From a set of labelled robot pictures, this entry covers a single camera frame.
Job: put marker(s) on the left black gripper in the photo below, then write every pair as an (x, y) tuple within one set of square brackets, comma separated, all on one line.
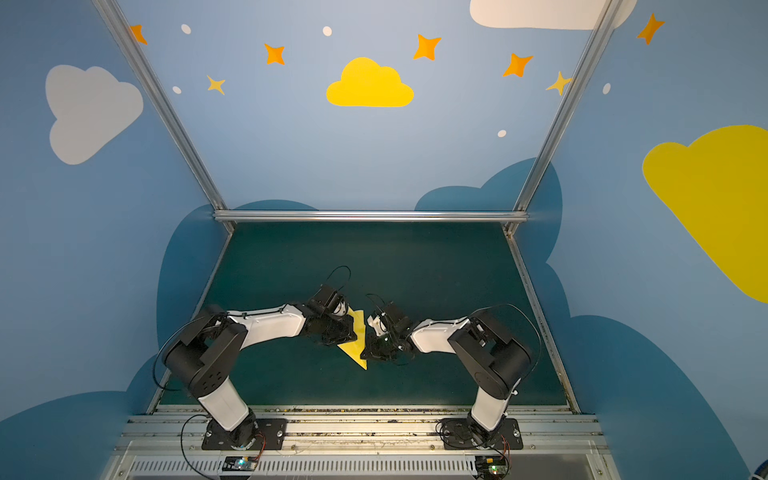
[(343, 324)]

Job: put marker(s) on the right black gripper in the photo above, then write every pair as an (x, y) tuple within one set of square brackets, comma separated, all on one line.
[(377, 341)]

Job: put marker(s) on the yellow square paper sheet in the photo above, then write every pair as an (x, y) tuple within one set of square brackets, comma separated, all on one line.
[(354, 349)]

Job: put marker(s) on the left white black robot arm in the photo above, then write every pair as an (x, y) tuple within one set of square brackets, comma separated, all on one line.
[(205, 351)]

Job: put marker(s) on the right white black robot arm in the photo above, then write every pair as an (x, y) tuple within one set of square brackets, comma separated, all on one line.
[(493, 358)]

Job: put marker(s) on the right green circuit board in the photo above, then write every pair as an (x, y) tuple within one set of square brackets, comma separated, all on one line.
[(491, 468)]

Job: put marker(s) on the green circuit board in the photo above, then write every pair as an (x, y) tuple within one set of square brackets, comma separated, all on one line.
[(240, 464), (491, 468)]

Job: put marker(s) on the left green circuit board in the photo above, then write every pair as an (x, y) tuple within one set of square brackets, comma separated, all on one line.
[(240, 464)]

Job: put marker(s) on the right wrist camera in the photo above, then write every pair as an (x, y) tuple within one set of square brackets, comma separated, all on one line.
[(389, 320)]

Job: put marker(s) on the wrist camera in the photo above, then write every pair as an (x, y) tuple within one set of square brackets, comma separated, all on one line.
[(389, 320), (328, 301)]

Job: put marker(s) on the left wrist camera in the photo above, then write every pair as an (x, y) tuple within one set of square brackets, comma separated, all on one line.
[(328, 301)]

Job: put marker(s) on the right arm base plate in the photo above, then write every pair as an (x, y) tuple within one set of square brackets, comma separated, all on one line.
[(466, 434)]

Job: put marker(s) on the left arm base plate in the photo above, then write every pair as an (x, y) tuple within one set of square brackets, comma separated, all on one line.
[(252, 434)]

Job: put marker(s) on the rear aluminium frame crossbar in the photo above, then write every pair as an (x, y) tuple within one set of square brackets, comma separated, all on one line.
[(368, 216)]

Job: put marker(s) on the front aluminium rail bed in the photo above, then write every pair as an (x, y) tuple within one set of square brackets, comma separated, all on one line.
[(558, 444)]

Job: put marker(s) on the white slotted cable duct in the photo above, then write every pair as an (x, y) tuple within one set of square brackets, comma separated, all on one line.
[(308, 466)]

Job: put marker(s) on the left aluminium frame post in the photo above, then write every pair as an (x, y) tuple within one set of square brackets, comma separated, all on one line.
[(119, 28)]

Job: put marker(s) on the aluminium frame post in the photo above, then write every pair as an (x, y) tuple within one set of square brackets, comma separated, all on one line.
[(119, 28), (591, 55)]

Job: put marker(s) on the right aluminium frame post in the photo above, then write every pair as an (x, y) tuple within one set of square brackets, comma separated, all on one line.
[(591, 55)]

